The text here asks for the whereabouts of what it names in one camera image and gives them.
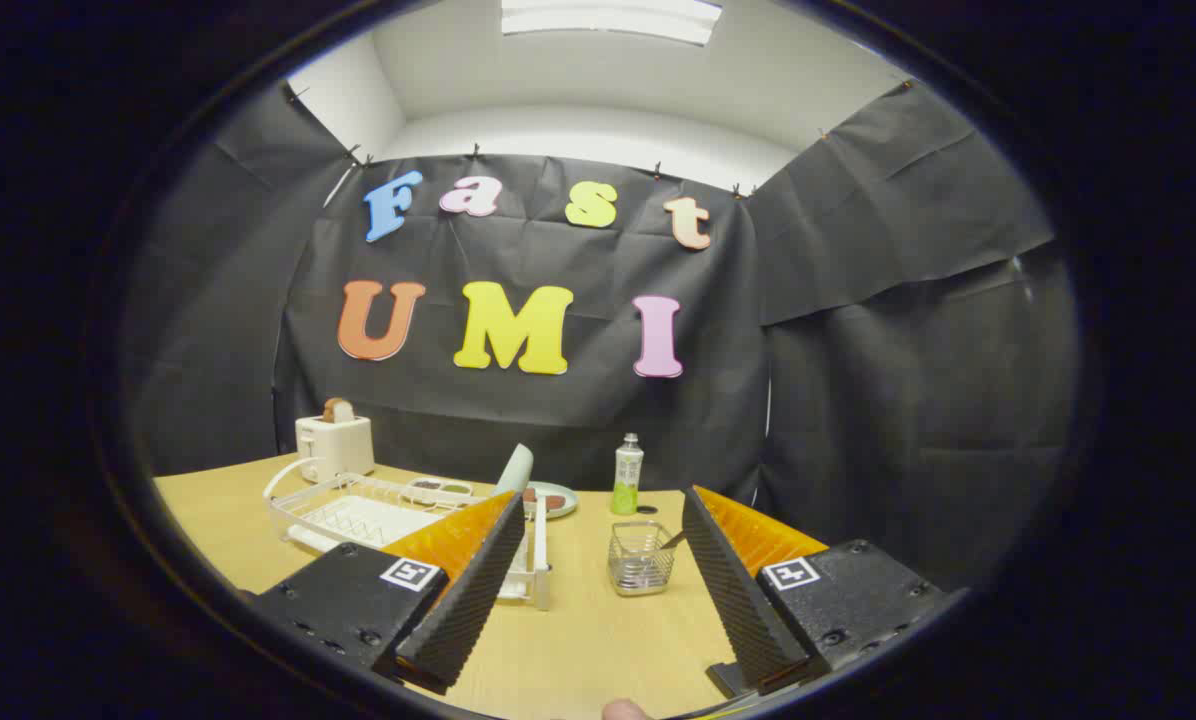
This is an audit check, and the metal mesh basket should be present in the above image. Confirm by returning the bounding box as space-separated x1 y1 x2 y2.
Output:
608 521 678 597

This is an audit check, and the white two-compartment sauce dish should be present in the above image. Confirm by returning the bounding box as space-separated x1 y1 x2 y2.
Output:
401 478 475 504

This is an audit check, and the green drink bottle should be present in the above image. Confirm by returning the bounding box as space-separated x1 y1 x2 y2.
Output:
611 433 645 516

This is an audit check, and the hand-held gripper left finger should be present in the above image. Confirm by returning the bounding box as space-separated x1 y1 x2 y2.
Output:
248 490 527 696

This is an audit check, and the white wire dish rack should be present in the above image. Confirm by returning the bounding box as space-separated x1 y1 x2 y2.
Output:
263 457 552 611

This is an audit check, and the pale green plate with meat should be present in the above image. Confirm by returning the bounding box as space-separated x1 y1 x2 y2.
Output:
523 481 579 520

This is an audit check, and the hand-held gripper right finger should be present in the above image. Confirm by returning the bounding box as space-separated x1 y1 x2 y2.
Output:
680 486 949 699

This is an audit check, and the white toaster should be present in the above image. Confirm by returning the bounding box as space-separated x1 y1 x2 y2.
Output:
295 412 376 483

